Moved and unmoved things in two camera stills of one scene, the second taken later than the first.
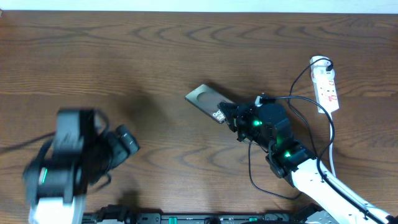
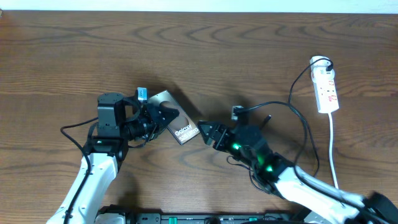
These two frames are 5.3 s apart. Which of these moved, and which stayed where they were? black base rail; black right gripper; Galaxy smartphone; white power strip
Moved: Galaxy smartphone; black right gripper
Stayed: black base rail; white power strip
